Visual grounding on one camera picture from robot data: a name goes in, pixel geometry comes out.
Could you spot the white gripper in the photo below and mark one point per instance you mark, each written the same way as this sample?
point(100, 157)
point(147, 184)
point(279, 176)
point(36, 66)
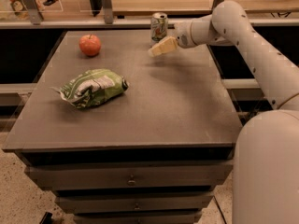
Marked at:
point(182, 35)

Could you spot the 7up soda can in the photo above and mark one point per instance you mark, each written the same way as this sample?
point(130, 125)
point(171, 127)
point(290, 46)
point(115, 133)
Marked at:
point(158, 27)

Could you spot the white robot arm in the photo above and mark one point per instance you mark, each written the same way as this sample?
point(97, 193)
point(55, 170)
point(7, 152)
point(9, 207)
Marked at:
point(266, 161)

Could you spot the red apple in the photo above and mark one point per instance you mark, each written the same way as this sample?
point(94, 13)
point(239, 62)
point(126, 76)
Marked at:
point(90, 45)

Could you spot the green chip bag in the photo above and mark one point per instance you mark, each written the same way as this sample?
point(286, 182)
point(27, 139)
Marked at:
point(92, 88)

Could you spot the grey drawer cabinet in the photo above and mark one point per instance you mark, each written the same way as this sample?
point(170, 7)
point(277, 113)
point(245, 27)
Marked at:
point(152, 155)

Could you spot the small black object on shelf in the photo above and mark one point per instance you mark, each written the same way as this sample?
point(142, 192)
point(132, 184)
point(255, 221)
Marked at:
point(49, 2)

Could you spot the colourful box on shelf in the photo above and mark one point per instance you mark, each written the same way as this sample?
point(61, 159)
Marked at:
point(12, 10)

